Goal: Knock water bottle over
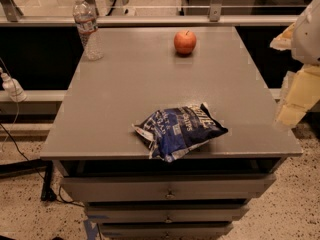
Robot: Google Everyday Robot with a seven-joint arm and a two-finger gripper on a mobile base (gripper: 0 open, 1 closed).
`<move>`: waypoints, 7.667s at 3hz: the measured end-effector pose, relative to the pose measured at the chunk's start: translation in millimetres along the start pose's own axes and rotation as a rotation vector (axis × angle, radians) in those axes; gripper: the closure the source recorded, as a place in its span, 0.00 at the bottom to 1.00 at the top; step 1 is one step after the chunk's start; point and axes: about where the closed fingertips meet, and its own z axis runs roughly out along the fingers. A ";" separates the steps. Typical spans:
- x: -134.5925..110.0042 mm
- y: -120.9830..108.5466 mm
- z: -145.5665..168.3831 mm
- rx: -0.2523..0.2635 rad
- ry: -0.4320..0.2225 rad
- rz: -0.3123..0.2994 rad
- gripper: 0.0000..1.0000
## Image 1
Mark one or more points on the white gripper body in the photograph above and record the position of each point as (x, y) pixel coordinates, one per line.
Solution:
(308, 39)

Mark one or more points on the bottom grey drawer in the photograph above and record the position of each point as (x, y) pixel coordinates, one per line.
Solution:
(158, 230)

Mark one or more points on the middle grey drawer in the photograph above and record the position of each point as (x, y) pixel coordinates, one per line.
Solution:
(167, 213)

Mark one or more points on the grey drawer cabinet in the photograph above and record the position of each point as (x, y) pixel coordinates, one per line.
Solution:
(140, 73)

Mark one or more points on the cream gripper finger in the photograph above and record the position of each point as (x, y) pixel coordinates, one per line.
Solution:
(299, 93)
(283, 40)

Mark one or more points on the blue chips bag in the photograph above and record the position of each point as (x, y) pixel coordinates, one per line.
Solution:
(172, 133)

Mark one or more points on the grey drawer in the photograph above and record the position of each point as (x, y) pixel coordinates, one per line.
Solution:
(167, 188)
(167, 213)
(158, 230)

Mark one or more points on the top grey drawer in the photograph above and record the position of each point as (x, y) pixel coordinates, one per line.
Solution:
(167, 188)

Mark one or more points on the lower metal rail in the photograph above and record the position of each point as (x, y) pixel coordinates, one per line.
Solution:
(38, 96)

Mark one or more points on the red apple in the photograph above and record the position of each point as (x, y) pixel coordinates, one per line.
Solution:
(185, 42)

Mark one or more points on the upper metal rail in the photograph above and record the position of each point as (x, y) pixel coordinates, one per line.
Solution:
(156, 21)

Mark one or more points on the metal rail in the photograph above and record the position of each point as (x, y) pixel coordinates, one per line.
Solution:
(156, 21)
(38, 96)

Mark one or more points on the clear plastic water bottle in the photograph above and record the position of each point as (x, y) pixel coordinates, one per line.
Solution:
(86, 22)

